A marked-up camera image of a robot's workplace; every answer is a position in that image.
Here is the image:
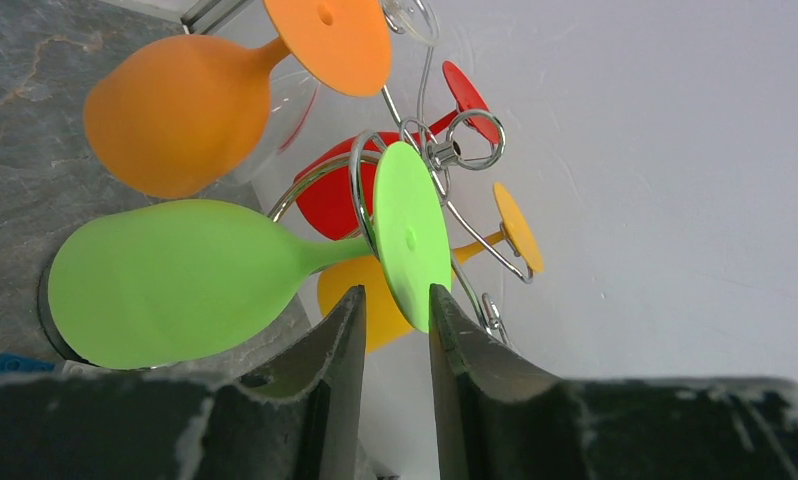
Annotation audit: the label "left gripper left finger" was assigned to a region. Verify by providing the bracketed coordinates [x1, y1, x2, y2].
[0, 286, 366, 479]

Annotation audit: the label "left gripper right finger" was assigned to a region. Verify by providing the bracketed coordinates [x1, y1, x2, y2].
[429, 285, 798, 479]

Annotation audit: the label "green wine glass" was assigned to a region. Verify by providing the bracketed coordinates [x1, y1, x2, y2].
[38, 141, 451, 370]

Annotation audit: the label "orange wine glass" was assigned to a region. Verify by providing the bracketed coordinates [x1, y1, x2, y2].
[83, 0, 391, 199]

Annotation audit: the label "yellow wine glass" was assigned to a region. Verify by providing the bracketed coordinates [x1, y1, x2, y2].
[317, 182, 544, 353]

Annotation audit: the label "red wine glass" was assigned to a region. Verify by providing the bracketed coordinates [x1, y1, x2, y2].
[294, 61, 499, 240]

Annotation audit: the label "chrome wine glass rack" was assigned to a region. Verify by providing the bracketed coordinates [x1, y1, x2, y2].
[269, 109, 536, 332]

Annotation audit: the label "green blue toy bricks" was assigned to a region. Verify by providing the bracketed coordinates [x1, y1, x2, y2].
[0, 353, 55, 374]

